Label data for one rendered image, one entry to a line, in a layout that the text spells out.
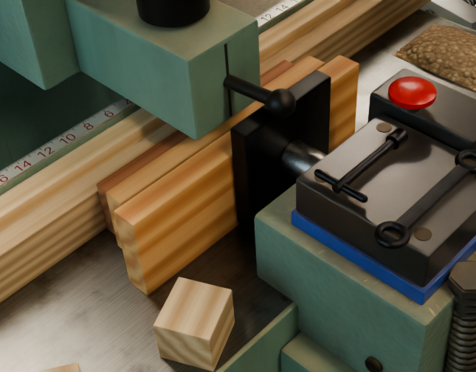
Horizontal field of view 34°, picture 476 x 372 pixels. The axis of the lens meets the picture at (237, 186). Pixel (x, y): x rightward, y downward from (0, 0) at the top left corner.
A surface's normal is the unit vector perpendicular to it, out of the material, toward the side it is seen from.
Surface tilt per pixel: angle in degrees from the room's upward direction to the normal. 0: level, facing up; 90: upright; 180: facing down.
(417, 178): 0
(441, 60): 30
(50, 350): 0
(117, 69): 90
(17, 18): 90
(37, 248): 90
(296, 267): 90
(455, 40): 2
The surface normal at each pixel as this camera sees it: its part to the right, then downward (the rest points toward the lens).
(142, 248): 0.72, 0.45
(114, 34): -0.69, 0.52
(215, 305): -0.05, -0.73
